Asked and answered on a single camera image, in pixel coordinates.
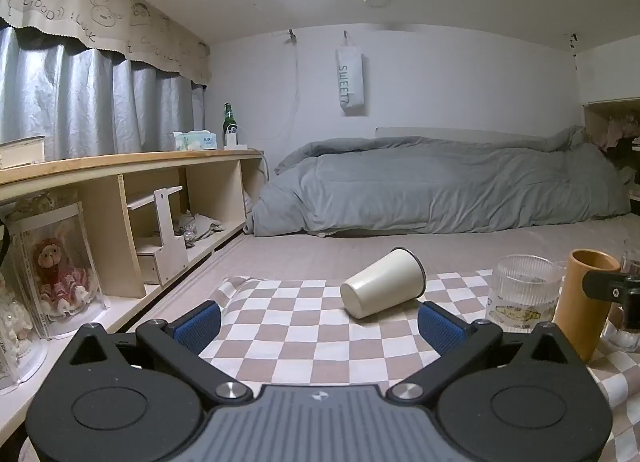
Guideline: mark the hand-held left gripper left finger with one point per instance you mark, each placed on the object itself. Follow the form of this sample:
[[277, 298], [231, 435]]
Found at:
[[199, 326]]

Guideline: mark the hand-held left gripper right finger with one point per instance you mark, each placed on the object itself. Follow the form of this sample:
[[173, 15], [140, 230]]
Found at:
[[441, 329]]

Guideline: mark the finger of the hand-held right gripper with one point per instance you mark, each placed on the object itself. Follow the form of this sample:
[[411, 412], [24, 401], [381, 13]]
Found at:
[[607, 284]]

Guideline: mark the bamboo cup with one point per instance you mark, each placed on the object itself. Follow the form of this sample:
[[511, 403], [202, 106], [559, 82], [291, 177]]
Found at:
[[580, 317]]

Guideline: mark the white cup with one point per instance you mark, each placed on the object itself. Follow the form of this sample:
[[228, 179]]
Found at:
[[380, 282]]

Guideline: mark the ribbed glass cup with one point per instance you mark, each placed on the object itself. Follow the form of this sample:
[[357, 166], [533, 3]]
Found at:
[[522, 287]]

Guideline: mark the clear glass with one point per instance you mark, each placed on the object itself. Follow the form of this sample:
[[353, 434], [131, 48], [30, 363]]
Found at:
[[622, 327]]

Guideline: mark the small wooden stand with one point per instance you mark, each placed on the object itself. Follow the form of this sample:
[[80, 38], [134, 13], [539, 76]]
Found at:
[[167, 242]]

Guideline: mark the checkered cloth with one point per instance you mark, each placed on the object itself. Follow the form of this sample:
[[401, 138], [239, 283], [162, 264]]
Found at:
[[295, 327]]

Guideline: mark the crumpled grey cloth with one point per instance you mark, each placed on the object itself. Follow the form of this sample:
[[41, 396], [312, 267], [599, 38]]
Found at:
[[200, 227]]

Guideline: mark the bed mattress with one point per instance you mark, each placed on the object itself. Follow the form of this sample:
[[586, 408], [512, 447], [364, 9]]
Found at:
[[310, 254]]

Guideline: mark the grey duvet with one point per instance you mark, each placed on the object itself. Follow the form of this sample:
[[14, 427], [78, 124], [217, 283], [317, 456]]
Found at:
[[425, 187]]

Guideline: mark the pink plush toy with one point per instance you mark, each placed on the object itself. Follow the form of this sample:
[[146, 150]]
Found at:
[[617, 134]]

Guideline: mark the wooden shelf unit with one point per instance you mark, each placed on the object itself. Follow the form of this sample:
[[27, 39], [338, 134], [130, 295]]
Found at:
[[100, 192]]

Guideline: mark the white doll in clear box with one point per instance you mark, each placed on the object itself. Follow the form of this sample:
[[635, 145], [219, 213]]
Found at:
[[15, 337]]

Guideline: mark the tissue box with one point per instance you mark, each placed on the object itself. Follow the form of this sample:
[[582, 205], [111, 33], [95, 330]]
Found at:
[[196, 140]]

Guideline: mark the white charger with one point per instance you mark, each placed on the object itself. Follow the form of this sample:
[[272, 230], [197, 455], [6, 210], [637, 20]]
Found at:
[[234, 139]]

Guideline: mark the green glass bottle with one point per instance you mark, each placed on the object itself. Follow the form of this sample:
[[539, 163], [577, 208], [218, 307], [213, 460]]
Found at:
[[229, 121]]

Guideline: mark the thick book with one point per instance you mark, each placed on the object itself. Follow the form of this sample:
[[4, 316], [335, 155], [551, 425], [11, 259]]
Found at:
[[20, 149]]

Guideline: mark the grey curtain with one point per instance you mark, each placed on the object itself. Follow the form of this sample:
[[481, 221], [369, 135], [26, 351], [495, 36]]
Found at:
[[75, 101]]

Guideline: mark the white hanging bag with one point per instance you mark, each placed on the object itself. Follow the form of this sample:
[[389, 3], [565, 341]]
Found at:
[[351, 81]]

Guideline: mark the printed curtain valance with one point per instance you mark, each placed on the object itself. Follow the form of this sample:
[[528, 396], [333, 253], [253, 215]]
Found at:
[[100, 16]]

